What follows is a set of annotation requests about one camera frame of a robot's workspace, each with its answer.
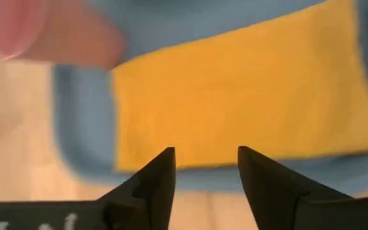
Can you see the pink plastic cup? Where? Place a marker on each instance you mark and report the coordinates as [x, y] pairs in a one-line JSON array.
[[59, 35]]

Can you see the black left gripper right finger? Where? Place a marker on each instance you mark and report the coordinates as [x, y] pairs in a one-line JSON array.
[[267, 191]]

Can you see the yellow cloth napkin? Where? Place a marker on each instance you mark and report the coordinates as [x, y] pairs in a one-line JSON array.
[[235, 89]]

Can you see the blue plastic tray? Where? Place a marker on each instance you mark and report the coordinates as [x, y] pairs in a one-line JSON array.
[[85, 121]]

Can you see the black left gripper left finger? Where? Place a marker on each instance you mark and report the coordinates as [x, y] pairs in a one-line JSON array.
[[152, 191]]

